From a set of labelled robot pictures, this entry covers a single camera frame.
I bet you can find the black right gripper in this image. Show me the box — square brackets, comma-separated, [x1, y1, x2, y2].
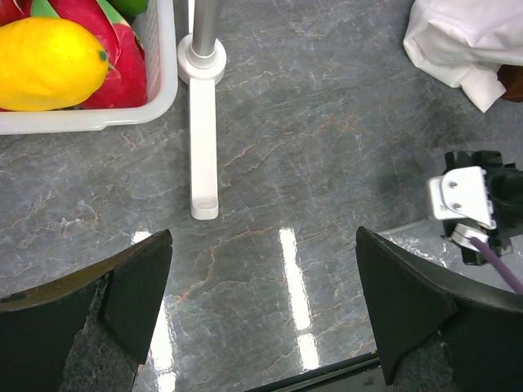
[442, 150, 522, 265]

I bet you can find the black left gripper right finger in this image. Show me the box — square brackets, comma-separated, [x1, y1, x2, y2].
[355, 227, 522, 391]

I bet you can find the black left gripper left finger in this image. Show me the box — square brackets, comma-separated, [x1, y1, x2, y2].
[1, 230, 172, 391]

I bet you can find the yellow mango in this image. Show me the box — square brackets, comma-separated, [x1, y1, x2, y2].
[1, 17, 110, 112]

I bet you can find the clear zip top bag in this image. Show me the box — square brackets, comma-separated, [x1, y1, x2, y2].
[379, 220, 522, 291]

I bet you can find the brown cloth garment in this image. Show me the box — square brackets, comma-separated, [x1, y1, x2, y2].
[498, 65, 523, 103]

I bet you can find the white cloth garment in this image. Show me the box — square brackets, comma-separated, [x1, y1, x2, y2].
[403, 1, 522, 113]

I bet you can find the red dragon fruit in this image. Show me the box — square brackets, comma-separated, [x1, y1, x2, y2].
[1, 0, 148, 109]

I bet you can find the white metal clothes rack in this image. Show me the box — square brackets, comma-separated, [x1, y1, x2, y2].
[177, 1, 227, 221]

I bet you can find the white plastic fruit basket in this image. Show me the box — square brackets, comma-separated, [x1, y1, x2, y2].
[1, 0, 178, 136]

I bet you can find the green fruit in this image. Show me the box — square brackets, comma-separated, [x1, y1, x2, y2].
[110, 0, 149, 16]

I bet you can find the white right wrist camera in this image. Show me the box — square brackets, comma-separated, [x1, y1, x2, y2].
[426, 166, 497, 229]

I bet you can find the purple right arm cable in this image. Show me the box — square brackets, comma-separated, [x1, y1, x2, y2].
[469, 236, 523, 295]

